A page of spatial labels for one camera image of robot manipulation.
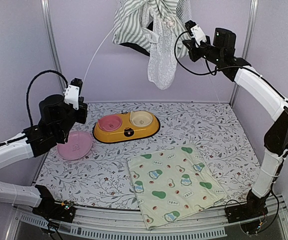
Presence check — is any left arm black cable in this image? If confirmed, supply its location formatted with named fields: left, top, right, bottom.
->
left=25, top=69, right=69, bottom=126

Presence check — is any floral table cloth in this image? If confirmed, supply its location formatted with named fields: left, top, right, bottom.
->
left=36, top=102, right=260, bottom=210

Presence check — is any avocado print cushion mat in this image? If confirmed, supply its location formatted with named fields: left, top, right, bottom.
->
left=127, top=144, right=227, bottom=230

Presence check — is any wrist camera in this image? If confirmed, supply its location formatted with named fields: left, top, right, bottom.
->
left=185, top=20, right=207, bottom=47
left=64, top=78, right=83, bottom=110

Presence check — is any yellow double pet feeder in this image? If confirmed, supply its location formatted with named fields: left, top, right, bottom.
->
left=92, top=112, right=161, bottom=144

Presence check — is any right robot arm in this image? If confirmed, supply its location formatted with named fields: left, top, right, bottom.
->
left=206, top=26, right=288, bottom=206

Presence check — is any striped fabric pet tent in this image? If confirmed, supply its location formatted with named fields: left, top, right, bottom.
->
left=112, top=0, right=191, bottom=90

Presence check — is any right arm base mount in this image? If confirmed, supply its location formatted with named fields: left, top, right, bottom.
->
left=224, top=199, right=268, bottom=235

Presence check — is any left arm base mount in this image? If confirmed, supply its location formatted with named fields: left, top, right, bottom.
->
left=32, top=200, right=76, bottom=223

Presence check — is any aluminium frame post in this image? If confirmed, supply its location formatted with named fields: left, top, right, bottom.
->
left=40, top=0, right=71, bottom=107
left=230, top=0, right=259, bottom=106

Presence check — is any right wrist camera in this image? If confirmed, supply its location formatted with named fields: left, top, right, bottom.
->
left=185, top=20, right=207, bottom=47

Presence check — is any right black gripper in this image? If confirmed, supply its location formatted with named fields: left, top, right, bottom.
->
left=182, top=36, right=222, bottom=65

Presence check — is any pink bowl in feeder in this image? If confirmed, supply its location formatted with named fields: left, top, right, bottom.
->
left=98, top=115, right=122, bottom=132

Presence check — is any cream bowl in feeder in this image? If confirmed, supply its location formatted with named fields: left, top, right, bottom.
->
left=130, top=111, right=153, bottom=127

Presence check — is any left aluminium frame post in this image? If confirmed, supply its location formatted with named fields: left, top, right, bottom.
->
left=40, top=0, right=71, bottom=107

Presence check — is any right aluminium frame post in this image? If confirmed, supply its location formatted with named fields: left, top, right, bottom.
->
left=230, top=0, right=259, bottom=106

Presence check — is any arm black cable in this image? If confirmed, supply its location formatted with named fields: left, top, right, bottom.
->
left=25, top=69, right=69, bottom=126
left=174, top=29, right=288, bottom=111

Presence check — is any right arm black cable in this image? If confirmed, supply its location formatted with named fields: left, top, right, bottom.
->
left=174, top=29, right=288, bottom=111

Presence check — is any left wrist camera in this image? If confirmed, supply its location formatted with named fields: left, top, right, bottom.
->
left=64, top=78, right=83, bottom=110

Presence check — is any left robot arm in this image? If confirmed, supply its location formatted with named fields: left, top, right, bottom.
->
left=0, top=94, right=87, bottom=217

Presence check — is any pink round plate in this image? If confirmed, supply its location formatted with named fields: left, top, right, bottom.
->
left=57, top=131, right=93, bottom=161

